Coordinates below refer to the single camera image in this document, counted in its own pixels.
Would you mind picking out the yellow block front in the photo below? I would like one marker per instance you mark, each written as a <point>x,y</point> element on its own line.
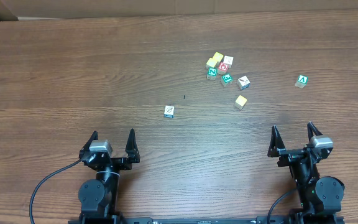
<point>211,63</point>

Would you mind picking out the green A block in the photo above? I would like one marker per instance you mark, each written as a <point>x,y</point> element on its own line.
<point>301,81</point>

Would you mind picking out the red letter block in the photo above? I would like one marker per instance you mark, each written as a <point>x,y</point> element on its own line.
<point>222,68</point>

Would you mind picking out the green Z block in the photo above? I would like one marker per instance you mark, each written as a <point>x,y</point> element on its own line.
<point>211,74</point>

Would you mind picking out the yellow top wooden block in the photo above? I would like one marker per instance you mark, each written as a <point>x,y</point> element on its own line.
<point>240,102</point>

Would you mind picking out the green E block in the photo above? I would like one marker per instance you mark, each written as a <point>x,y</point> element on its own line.
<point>226,79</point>

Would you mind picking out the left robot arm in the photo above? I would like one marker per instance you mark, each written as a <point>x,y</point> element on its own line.
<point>98,196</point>

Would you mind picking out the yellow block rear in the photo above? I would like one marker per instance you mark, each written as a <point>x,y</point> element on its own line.
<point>218,57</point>

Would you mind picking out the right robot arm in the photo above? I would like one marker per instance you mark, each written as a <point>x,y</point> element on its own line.
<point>320,197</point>

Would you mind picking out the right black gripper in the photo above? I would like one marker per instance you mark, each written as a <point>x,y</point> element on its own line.
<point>294,154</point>

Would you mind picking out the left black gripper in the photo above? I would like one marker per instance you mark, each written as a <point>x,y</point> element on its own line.
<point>114,160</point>

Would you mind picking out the white block with feather picture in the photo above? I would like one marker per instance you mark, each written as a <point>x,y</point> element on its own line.
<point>243,82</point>

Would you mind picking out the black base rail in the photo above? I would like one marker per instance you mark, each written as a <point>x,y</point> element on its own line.
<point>256,220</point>

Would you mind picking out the white block with letters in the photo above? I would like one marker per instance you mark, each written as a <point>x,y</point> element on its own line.
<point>228,60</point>

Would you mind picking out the white block with blue side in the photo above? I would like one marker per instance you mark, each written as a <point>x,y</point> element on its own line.
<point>169,111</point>

